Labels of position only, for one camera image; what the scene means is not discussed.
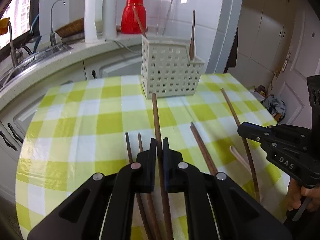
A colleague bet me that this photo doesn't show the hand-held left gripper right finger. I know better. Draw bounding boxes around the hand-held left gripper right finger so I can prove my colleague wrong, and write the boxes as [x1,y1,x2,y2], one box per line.
[162,137,293,240]

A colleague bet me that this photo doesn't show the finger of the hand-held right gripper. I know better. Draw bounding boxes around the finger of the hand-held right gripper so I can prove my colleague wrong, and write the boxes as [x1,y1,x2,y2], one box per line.
[237,122,273,146]

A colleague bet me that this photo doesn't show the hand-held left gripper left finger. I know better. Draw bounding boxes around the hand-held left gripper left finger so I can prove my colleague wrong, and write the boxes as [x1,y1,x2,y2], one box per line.
[27,138,157,240]

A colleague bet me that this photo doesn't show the white perforated plastic basket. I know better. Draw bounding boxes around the white perforated plastic basket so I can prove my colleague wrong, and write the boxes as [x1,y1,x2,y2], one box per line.
[141,34,205,100]

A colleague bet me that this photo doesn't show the person's right hand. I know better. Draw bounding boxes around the person's right hand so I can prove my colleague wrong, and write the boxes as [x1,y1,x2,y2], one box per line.
[286,179,320,213]

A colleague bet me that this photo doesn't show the patterned bag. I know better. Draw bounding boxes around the patterned bag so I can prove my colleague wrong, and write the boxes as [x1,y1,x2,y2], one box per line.
[261,94,286,123]

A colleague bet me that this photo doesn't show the white panel door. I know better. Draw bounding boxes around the white panel door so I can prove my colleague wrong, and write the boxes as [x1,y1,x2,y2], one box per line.
[271,5,320,128]

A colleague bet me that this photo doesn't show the cream tall cabinet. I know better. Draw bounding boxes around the cream tall cabinet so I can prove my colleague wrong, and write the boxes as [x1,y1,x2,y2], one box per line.
[236,0,307,90]

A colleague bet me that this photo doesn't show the white refrigerator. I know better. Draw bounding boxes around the white refrigerator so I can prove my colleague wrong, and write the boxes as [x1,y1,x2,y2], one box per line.
[204,0,245,74]

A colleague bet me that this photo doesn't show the red thermos jug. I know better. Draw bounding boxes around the red thermos jug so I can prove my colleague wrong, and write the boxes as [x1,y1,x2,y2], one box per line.
[121,0,147,34]

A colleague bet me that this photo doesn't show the white plastic pitcher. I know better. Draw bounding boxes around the white plastic pitcher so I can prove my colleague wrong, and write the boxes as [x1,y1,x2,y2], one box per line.
[84,0,118,44]

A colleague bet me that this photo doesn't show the wicker basket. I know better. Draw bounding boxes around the wicker basket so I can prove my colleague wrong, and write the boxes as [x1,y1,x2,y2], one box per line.
[55,17,85,38]

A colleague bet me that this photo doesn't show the steel kitchen sink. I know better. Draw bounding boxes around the steel kitchen sink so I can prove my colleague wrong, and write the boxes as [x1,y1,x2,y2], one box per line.
[0,44,73,85]

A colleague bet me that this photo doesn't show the thin gooseneck chrome faucet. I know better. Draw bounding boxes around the thin gooseneck chrome faucet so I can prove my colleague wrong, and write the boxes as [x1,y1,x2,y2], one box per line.
[49,0,66,47]

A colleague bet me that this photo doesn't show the tall chrome sink faucet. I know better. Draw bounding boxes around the tall chrome sink faucet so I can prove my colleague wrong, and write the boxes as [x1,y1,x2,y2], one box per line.
[6,20,24,67]

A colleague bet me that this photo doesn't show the window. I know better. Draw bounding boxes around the window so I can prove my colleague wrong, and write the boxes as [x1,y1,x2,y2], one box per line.
[0,0,42,54]

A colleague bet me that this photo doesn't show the white power cable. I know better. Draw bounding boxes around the white power cable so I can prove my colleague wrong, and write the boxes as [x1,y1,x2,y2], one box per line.
[160,0,178,37]

